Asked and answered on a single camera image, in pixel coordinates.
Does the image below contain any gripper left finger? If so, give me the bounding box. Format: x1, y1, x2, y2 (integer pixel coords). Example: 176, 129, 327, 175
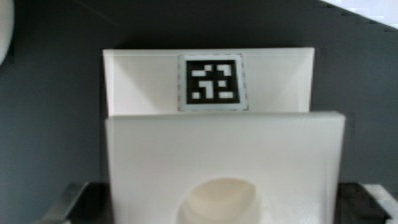
32, 182, 107, 224

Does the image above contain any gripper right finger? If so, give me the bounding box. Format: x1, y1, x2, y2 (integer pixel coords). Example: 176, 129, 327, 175
338, 183, 398, 224

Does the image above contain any white lamp base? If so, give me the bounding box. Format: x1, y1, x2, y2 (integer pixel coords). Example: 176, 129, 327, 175
104, 47, 345, 224

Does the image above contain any white U-shaped frame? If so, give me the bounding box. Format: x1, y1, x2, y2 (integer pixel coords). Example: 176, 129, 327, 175
320, 0, 398, 30

